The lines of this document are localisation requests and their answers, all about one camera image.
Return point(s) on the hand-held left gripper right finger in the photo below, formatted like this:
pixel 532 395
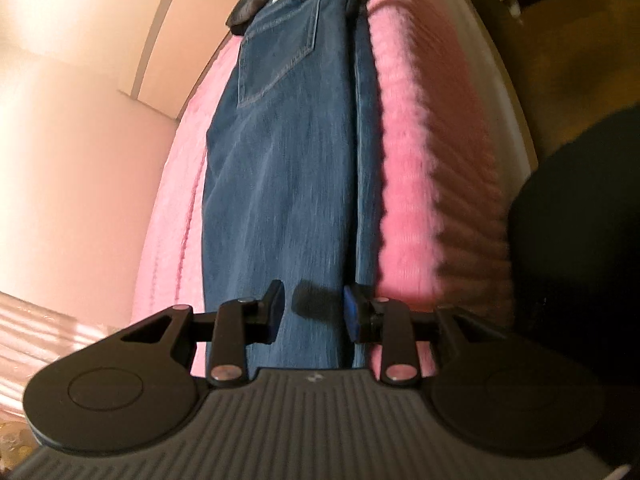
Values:
pixel 352 312

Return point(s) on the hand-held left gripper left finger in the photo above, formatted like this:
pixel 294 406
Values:
pixel 274 314

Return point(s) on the pink fluffy blanket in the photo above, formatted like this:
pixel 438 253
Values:
pixel 425 160

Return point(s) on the blue jeans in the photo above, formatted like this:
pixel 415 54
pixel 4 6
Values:
pixel 285 170

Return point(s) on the person's black clothing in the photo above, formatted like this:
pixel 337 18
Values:
pixel 575 260

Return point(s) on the white bed frame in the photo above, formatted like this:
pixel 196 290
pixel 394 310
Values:
pixel 480 60

